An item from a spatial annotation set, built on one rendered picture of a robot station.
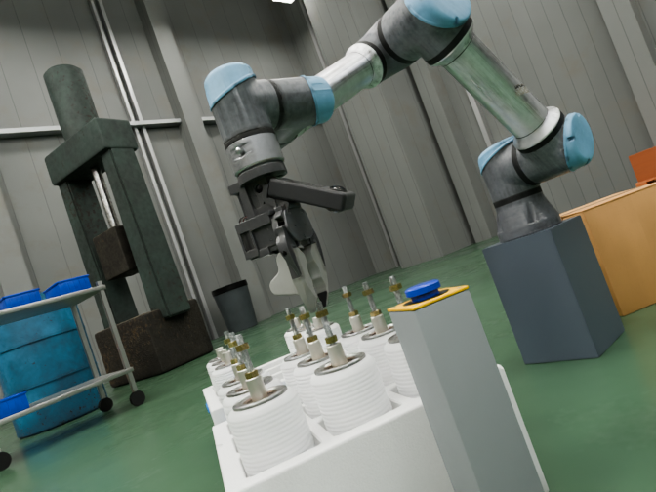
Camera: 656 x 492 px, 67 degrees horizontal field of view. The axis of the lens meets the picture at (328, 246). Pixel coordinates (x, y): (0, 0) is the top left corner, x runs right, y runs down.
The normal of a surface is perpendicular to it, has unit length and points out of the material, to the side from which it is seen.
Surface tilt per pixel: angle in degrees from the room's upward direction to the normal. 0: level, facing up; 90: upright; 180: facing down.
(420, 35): 130
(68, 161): 90
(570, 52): 90
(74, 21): 90
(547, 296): 90
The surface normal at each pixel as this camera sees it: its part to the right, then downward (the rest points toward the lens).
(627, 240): 0.14, -0.10
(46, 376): 0.41, -0.19
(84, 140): -0.50, 0.14
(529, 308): -0.71, 0.22
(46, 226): 0.61, -0.26
